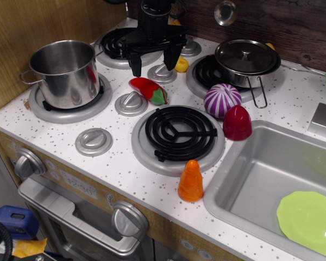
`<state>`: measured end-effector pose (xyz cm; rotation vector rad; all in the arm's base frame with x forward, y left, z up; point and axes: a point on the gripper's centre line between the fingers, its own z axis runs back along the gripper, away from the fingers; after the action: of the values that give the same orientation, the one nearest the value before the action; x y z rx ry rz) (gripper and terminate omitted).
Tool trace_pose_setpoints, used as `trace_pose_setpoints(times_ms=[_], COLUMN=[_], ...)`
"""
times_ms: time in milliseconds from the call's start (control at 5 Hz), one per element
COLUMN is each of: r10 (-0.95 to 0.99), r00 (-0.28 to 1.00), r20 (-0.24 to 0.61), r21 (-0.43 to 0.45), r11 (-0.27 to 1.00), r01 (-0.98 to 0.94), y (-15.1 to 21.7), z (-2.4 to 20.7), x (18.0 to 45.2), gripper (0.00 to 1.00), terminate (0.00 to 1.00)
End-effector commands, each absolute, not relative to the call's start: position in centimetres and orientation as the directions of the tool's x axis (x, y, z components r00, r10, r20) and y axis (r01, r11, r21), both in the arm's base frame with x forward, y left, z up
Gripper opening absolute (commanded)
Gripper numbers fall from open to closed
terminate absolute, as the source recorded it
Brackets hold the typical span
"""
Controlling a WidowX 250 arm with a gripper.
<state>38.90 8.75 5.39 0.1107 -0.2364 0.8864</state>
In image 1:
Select hanging steel ladle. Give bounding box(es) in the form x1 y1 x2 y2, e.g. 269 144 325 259
214 1 237 26

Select grey stove knob back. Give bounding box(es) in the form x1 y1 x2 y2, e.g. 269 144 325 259
181 36 202 57

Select grey oven dial right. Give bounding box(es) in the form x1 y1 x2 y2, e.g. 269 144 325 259
111 201 149 240

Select yellow toy food piece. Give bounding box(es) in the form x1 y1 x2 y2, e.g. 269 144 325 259
168 17 181 26

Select grey faucet base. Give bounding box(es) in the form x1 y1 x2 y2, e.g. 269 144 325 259
308 103 326 137

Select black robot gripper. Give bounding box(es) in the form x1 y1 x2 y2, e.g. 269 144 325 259
121 1 188 77

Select dark red toy vegetable half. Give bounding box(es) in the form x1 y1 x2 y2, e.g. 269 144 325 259
223 105 253 141

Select tall steel stock pot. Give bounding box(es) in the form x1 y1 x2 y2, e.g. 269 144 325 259
20 40 104 109

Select yellow toy behind pan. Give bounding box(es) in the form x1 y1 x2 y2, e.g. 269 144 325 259
265 42 275 51

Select grey toy sink basin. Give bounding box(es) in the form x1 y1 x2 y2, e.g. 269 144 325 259
203 121 326 260

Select back right black burner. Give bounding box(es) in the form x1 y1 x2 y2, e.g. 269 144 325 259
186 54 280 103

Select yellow cloth piece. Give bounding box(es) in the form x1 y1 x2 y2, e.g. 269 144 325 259
12 239 47 258

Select grey stove knob upper middle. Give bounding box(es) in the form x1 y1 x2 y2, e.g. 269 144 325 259
147 63 177 84

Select grey oven dial left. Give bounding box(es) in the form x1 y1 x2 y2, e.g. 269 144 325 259
14 148 47 178

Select purple white striped toy onion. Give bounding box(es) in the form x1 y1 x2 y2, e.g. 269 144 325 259
204 84 242 120

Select black burner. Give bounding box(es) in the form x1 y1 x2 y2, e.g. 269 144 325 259
131 105 225 177
96 27 135 70
186 54 280 103

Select orange toy carrot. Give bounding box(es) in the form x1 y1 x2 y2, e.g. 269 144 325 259
178 160 204 202

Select grey oven dial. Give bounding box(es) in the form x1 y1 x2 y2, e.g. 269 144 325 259
111 201 149 240
14 148 47 178

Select steel slotted spoon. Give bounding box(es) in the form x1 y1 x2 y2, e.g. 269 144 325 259
169 0 187 19

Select front left burner under pot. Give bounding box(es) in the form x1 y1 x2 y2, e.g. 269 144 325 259
28 74 112 124

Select back left black burner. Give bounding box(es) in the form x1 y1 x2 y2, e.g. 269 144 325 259
96 27 135 70

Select green plastic plate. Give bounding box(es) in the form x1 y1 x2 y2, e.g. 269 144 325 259
277 191 326 256

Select grey oven door handle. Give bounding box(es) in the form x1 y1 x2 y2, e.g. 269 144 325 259
18 178 143 260

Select red toy pepper green stem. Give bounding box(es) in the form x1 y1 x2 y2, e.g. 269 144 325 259
129 77 168 105

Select steel pan with lid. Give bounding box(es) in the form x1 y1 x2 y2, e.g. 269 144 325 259
215 39 281 109

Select grey stove knob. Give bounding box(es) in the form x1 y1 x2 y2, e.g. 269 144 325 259
147 63 177 84
115 91 148 117
181 36 202 57
75 128 113 157

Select grey stove knob front left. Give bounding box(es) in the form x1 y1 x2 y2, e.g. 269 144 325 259
75 128 113 157

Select blue device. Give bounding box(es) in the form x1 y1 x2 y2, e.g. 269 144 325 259
0 205 40 240

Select front right black burner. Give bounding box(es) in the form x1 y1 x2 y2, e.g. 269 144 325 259
131 105 225 177

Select yellow handled toy knife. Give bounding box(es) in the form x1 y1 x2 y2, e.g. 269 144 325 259
175 56 189 73

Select black cable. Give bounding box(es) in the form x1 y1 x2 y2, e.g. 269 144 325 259
0 219 14 258

